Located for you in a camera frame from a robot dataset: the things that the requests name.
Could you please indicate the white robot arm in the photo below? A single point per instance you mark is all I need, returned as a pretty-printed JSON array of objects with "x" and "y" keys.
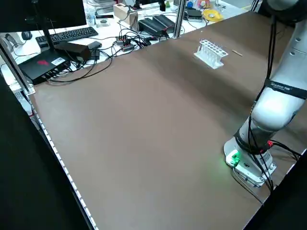
[{"x": 275, "y": 105}]

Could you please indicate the white plastic test tube rack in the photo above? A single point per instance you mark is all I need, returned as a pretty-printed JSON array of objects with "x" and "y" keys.
[{"x": 209, "y": 56}]

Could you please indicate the grey USB hub red plugs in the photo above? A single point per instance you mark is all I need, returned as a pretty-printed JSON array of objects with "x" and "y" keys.
[{"x": 124, "y": 44}]

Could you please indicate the small black adapter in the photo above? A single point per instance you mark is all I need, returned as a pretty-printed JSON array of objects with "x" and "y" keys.
[{"x": 96, "y": 55}]

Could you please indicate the small grey device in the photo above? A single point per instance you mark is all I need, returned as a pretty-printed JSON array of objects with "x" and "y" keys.
[{"x": 94, "y": 44}]

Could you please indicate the long dark box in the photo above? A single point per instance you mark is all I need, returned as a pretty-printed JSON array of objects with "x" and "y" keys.
[{"x": 74, "y": 50}]

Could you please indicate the white dotted edge strip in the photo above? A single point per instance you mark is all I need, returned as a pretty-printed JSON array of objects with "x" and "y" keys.
[{"x": 72, "y": 182}]

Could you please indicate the round white dish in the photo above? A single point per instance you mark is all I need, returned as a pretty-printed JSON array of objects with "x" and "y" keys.
[{"x": 103, "y": 22}]

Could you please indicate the tan cardboard box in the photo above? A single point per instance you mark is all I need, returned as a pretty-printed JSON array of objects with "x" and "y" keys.
[{"x": 122, "y": 12}]

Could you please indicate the small black box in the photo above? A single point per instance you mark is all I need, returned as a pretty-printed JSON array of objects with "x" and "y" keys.
[{"x": 194, "y": 13}]

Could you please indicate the slim black bar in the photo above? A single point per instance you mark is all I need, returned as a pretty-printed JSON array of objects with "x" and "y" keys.
[{"x": 104, "y": 16}]

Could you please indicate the clear plastic cup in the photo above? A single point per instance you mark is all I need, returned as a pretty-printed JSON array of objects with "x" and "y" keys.
[{"x": 90, "y": 15}]

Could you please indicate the black keyboard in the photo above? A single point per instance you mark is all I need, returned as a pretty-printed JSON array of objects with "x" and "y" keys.
[{"x": 67, "y": 34}]

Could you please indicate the flat black device red mark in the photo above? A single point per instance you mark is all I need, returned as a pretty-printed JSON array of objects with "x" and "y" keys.
[{"x": 36, "y": 68}]

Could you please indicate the black monitor stand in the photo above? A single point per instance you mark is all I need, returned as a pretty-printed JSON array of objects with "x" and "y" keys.
[{"x": 48, "y": 38}]

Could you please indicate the black computer mouse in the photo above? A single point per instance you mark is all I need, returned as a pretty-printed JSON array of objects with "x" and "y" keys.
[{"x": 26, "y": 35}]

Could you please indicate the black computer monitor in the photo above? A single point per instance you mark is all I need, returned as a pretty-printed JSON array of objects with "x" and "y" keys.
[{"x": 36, "y": 14}]

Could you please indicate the grey handheld scanner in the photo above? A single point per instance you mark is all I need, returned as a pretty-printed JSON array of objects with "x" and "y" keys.
[{"x": 12, "y": 40}]

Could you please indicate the aluminium frame post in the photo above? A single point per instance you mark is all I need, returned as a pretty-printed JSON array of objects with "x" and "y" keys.
[
  {"x": 178, "y": 18},
  {"x": 14, "y": 64}
]

